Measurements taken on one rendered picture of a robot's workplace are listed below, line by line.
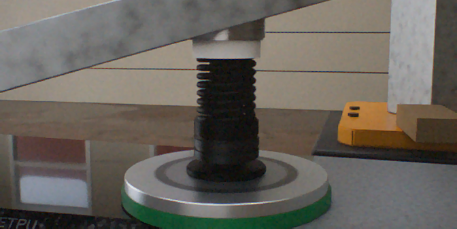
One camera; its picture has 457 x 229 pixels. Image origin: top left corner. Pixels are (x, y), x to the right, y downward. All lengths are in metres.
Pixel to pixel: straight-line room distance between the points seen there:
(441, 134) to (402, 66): 0.35
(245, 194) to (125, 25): 0.18
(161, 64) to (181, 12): 6.56
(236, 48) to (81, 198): 0.23
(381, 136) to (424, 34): 0.29
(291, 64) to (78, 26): 6.22
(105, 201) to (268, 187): 0.17
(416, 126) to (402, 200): 0.51
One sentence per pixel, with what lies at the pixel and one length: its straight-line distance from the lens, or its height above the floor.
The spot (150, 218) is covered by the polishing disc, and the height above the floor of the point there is 0.83.
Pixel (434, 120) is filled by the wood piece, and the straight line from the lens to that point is 1.08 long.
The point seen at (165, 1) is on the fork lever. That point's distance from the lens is 0.46.
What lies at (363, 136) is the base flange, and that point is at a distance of 1.18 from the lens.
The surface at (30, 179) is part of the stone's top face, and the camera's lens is 0.65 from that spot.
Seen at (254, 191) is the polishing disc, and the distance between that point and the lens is 0.48.
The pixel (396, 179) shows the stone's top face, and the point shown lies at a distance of 0.64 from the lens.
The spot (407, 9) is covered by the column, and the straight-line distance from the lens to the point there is 1.38.
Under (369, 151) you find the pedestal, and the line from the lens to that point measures 1.16.
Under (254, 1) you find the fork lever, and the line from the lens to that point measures 0.47.
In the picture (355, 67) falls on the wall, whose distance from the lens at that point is 6.61.
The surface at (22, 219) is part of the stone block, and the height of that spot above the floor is 0.82.
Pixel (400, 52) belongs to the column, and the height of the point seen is 0.94.
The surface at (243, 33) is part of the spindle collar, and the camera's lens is 0.49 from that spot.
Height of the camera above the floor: 1.00
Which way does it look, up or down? 8 degrees down
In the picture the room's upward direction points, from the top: straight up
